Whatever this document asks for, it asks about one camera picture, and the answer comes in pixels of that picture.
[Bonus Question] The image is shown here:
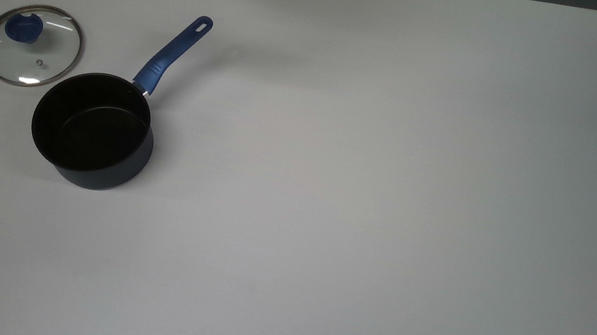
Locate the glass lid with blue knob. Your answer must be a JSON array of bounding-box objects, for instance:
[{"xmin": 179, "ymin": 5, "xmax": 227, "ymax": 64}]
[{"xmin": 0, "ymin": 0, "xmax": 90, "ymax": 96}]

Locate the black saucepan with blue handle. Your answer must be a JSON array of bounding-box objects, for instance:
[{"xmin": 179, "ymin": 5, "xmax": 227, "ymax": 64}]
[{"xmin": 22, "ymin": 0, "xmax": 215, "ymax": 206}]

